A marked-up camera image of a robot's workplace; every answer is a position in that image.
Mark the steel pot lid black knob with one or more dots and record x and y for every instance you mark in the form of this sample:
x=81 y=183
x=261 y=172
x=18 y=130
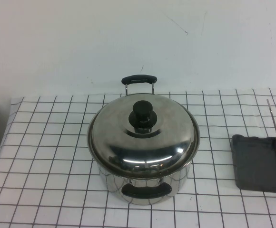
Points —
x=157 y=147

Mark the grey tray lid rack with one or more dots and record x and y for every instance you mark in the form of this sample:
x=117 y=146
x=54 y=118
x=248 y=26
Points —
x=252 y=161

